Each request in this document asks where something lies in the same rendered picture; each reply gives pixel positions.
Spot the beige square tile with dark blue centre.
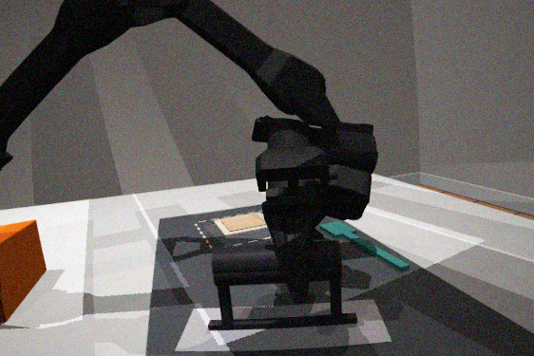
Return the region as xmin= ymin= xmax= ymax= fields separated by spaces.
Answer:
xmin=214 ymin=213 xmax=268 ymax=237

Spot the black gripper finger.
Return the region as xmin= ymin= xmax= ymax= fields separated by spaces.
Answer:
xmin=261 ymin=197 xmax=327 ymax=289
xmin=269 ymin=240 xmax=325 ymax=304

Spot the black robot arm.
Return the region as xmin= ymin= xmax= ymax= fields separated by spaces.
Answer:
xmin=0 ymin=0 xmax=378 ymax=220

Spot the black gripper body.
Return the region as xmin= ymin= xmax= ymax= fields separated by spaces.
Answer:
xmin=256 ymin=146 xmax=330 ymax=201

